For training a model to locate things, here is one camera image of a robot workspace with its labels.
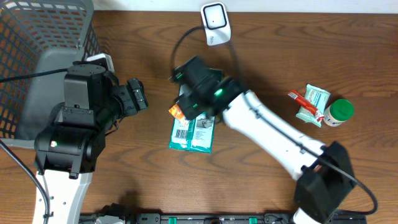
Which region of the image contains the green 3M package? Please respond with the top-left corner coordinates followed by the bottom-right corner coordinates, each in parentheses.
top-left (168, 67), bottom-right (224, 154)

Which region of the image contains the red tube packet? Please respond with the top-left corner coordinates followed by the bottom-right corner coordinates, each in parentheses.
top-left (288, 90), bottom-right (325, 121)

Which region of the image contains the mint green wipes packet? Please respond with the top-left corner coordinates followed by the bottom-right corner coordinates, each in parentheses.
top-left (296, 84), bottom-right (330, 128)

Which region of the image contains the green lid small jar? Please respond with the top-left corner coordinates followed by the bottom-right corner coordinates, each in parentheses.
top-left (323, 99), bottom-right (354, 127)

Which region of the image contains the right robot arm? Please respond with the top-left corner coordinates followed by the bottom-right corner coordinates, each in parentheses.
top-left (171, 57), bottom-right (356, 223)

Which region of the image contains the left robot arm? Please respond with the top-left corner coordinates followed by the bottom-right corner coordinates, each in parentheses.
top-left (34, 63), bottom-right (148, 223)

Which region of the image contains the white barcode scanner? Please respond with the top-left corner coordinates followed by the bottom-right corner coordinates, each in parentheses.
top-left (200, 2), bottom-right (231, 46)

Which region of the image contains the dark grey plastic basket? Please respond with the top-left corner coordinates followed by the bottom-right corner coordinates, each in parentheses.
top-left (1, 0), bottom-right (101, 149)

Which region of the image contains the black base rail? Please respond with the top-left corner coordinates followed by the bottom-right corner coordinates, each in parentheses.
top-left (79, 203), bottom-right (368, 224)

